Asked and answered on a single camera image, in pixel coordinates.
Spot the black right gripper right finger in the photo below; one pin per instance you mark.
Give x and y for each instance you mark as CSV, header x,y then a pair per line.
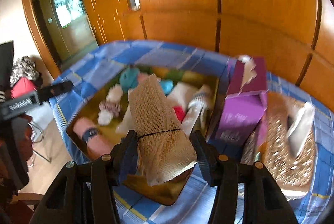
x,y
264,201

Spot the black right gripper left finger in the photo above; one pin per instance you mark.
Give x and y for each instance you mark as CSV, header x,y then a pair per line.
x,y
84,193

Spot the pink fluffy towel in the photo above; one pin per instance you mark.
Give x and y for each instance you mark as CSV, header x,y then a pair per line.
x,y
97,144

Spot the cream mesh towel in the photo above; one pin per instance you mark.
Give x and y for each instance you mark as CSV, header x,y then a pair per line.
x,y
165,150

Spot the white wet wipes pack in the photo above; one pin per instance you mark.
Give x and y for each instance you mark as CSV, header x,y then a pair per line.
x,y
127,124

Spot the white soft pack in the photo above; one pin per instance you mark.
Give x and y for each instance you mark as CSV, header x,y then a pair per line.
x,y
181,95

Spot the red bag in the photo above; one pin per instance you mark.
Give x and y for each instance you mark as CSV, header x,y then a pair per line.
x,y
22,86

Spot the patterned grey cloth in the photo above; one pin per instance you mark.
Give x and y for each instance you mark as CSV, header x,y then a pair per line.
x,y
23,67

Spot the blue plaid tablecloth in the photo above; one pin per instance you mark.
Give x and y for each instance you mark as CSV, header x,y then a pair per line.
x,y
93,71

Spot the gold ornate tissue box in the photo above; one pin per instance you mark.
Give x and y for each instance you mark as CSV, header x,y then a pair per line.
x,y
284,142

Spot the gold metal tray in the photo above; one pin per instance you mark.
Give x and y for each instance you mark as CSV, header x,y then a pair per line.
x,y
168,192

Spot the purple tissue box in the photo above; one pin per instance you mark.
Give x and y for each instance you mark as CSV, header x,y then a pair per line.
x,y
245,100

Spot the beige hair scrunchie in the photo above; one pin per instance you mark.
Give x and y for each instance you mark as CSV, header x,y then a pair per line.
x,y
114,108

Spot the white fluffy socks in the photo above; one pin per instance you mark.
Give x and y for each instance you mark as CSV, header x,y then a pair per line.
x,y
115,94

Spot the blue plush toy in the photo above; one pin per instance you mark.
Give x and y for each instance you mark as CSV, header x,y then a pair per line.
x,y
131,77

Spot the red christmas sock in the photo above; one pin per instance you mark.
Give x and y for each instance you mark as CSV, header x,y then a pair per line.
x,y
180,113

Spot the glass panel door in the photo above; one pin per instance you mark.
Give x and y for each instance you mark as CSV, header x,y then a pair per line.
x,y
66,29

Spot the wire rack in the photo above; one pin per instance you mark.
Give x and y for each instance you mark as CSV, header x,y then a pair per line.
x,y
38,137

